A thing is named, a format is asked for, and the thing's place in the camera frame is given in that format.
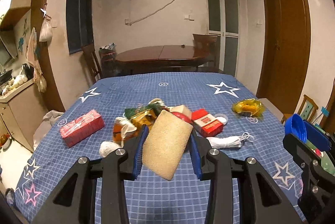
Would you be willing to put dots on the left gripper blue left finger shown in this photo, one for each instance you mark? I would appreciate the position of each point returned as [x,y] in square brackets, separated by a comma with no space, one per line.
[134,147]

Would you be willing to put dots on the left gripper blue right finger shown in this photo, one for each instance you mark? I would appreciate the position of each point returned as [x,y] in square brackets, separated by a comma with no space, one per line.
[198,147]

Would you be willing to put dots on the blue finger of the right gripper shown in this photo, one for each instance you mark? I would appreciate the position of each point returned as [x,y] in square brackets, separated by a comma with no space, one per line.
[316,137]
[295,125]

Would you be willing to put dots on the beige sponge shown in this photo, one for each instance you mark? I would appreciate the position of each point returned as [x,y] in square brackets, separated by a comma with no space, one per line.
[165,144]

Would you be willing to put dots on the orange printed paper cup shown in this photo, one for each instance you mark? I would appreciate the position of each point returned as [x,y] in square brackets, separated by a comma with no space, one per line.
[123,130]

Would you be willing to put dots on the red white cigarette box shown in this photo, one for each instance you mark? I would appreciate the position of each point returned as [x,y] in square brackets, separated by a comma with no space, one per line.
[206,124]

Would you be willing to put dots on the green snack wrapper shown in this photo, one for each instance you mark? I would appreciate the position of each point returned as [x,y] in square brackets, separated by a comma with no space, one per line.
[130,112]

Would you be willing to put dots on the small yellow wooden chair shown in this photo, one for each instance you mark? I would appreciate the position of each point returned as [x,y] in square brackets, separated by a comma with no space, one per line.
[307,109]

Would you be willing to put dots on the crumpled white tissue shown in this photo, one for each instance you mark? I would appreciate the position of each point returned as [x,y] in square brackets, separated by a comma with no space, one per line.
[107,147]

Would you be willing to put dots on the yellow plastic wrapper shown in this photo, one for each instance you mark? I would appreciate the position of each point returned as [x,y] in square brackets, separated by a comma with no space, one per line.
[249,107]

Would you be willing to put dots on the red tissue box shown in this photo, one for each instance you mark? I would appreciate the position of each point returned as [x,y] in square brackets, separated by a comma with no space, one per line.
[81,128]

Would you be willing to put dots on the dark wooden dining table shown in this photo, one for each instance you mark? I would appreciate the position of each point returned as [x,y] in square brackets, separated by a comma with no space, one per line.
[173,58]

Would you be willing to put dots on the brown wooden door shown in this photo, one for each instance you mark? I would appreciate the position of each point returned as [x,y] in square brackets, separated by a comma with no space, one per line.
[286,53]

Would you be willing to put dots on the left dark wooden chair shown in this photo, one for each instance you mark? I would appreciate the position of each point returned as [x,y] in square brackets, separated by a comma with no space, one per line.
[92,62]

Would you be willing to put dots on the dark wooden dining chair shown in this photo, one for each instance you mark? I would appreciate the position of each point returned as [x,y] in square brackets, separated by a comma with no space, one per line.
[211,44]

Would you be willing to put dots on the beige side cabinet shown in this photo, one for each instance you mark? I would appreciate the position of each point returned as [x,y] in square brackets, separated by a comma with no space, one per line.
[22,111]

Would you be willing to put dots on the dark window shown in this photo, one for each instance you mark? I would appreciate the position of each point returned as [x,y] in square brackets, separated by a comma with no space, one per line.
[79,26]

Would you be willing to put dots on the hanging white plastic bag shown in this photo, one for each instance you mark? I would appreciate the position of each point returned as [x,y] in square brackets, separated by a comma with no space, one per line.
[46,32]

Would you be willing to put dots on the white glass double door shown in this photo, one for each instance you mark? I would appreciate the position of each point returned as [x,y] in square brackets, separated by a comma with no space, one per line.
[223,24]

